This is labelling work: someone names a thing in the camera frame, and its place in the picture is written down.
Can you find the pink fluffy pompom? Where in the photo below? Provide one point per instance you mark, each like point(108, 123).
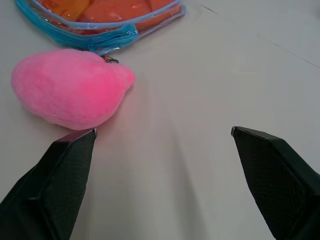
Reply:
point(70, 90)

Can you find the clear blue-trimmed zipper pouch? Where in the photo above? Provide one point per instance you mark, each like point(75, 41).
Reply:
point(100, 32)

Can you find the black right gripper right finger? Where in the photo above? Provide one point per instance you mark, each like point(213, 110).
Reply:
point(280, 185)

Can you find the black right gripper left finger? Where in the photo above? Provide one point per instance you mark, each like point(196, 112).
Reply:
point(50, 190)

